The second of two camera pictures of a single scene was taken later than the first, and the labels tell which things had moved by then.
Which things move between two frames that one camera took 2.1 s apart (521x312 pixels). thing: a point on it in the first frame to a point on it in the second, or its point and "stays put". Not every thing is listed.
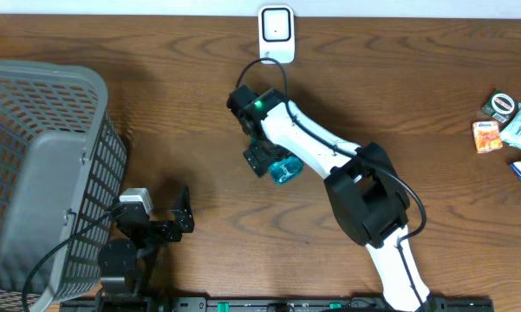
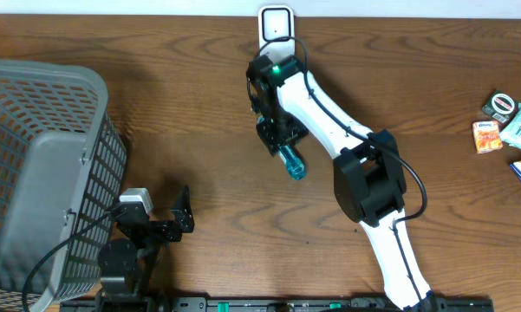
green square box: [501, 106] stays put
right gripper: [257, 159] to [270, 138]
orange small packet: [487, 136] stays put
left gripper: [182, 218] stays put
